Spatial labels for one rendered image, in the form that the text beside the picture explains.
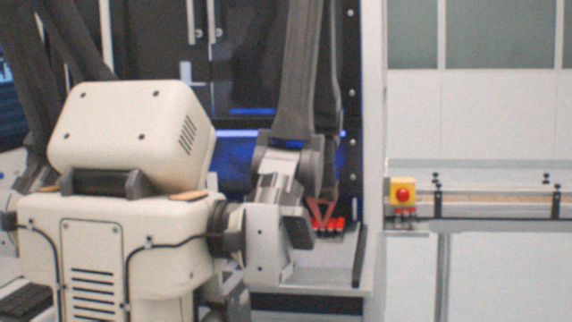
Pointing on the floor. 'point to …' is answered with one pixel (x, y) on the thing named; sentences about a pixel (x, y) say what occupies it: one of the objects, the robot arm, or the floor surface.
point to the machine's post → (373, 141)
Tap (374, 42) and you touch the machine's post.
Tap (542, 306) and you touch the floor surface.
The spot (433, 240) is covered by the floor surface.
